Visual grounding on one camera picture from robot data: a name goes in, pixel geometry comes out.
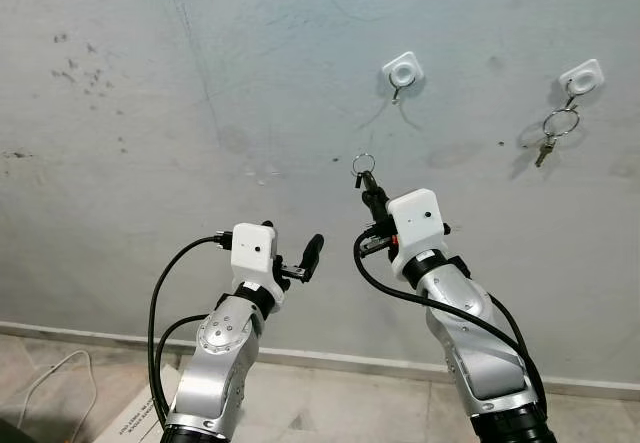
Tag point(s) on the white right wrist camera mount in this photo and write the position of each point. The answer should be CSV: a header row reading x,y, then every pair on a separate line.
x,y
415,225

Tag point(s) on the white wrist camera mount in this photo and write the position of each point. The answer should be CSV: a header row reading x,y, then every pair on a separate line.
x,y
252,253
415,225

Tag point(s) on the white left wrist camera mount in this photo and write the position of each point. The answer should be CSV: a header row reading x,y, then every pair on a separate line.
x,y
252,253

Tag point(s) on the white and green cardboard box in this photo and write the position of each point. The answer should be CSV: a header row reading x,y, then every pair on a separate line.
x,y
140,413

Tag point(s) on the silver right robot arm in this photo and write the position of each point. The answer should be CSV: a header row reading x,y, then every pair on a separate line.
x,y
480,353

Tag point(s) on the white wall hook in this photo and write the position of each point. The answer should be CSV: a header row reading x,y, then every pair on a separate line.
x,y
403,68
582,76

